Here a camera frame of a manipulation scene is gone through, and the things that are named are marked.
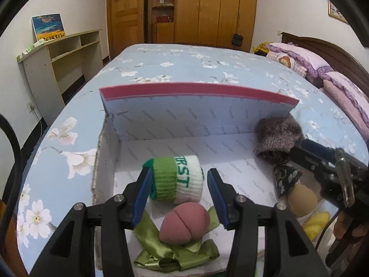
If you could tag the green satin ribbon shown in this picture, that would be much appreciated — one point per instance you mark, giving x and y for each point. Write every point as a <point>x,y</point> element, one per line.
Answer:
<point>161,254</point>

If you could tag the blue and yellow painting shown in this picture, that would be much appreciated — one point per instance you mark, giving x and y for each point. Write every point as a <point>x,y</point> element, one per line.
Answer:
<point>49,27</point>

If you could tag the dark wooden headboard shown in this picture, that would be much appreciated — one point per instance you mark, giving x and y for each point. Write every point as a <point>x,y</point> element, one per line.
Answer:
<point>331,49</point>

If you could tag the tan foam ball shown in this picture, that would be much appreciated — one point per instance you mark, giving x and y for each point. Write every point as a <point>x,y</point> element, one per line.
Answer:
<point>301,200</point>

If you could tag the green and white sock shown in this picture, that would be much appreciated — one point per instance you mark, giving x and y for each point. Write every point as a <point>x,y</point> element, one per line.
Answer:
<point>178,179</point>

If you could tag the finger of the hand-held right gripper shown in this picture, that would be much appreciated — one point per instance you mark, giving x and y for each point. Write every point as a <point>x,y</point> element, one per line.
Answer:
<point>308,160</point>
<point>318,150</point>

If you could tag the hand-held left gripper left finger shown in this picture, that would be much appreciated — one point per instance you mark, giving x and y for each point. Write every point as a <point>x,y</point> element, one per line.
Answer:
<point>141,199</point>

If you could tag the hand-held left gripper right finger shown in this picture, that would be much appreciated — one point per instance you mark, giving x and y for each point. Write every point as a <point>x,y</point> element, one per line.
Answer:
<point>217,199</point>

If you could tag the dark patterned triangular pouch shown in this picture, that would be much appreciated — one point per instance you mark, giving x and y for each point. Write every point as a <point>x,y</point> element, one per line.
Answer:
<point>285,179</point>

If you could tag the wooden wardrobe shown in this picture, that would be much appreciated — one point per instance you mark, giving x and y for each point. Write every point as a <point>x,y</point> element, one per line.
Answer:
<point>207,11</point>

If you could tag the white cardboard box red lid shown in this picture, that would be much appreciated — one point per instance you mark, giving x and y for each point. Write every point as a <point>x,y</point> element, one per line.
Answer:
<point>187,115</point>

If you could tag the person's right hand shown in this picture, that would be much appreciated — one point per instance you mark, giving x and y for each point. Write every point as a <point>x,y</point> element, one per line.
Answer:
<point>348,225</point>

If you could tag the wooden door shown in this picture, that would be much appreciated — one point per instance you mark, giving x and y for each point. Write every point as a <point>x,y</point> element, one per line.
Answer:
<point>126,28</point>

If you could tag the pink plush peach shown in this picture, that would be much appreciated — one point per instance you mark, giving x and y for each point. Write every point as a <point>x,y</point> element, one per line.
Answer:
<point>181,222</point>

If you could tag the cartoon print frilled pillow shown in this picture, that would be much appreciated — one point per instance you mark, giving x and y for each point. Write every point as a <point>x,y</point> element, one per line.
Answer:
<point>291,57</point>

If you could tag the red container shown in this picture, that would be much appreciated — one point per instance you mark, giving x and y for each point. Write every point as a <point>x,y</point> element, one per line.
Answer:
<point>163,18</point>

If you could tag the yellow plush toy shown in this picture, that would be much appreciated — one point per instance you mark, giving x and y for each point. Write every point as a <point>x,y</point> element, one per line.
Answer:
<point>261,49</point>

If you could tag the framed wall picture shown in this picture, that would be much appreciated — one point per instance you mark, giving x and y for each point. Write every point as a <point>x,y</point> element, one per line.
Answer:
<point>337,11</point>

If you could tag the white wall socket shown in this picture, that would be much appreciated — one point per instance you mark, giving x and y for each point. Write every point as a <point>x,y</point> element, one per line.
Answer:
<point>32,108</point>

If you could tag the black hanging bag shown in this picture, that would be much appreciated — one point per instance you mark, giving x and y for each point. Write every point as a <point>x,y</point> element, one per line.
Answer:
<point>237,39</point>

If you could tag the beige shelf desk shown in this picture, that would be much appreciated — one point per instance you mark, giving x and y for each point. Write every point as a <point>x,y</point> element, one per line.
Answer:
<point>40,75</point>

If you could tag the yellow sponge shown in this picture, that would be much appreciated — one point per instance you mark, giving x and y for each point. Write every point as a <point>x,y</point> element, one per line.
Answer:
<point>315,225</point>

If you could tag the pink frilled pillow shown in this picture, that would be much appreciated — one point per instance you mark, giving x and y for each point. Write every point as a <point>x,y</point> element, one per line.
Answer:
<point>346,98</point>

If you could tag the fuzzy brown sock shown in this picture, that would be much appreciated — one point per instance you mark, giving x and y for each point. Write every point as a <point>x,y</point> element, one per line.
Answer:
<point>274,138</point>

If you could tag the green and white packet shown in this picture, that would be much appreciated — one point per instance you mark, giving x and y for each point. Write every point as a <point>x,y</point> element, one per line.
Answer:
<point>31,49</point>

